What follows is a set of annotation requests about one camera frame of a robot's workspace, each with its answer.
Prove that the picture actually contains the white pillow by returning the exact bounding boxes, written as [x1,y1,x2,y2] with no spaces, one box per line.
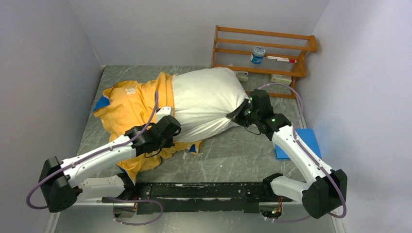
[172,67,248,143]

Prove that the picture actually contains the red and white marker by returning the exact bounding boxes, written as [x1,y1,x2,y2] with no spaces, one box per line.
[266,55,297,63]

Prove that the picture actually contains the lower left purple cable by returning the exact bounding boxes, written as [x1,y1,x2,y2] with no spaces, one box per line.
[106,198,164,227]

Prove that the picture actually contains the orange wooden rack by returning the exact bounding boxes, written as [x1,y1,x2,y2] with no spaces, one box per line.
[211,26,319,88]

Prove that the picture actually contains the blue and orange pillowcase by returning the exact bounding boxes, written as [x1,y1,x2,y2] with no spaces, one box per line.
[93,72,202,182]

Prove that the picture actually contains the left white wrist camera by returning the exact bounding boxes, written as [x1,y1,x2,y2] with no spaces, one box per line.
[155,106,173,123]

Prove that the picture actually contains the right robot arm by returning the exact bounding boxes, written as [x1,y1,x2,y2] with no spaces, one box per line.
[226,89,347,218]

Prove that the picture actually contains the small white box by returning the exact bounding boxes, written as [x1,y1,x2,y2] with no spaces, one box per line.
[271,74,292,85]

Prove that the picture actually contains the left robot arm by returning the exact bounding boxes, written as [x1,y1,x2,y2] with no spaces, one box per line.
[38,115,181,213]

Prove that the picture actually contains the blue round jar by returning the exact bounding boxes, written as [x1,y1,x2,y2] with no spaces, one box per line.
[250,46,266,64]

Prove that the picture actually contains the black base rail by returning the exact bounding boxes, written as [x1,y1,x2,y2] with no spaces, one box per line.
[117,182,290,215]

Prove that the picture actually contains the blue foam pad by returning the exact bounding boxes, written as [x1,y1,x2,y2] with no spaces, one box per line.
[274,129,322,160]

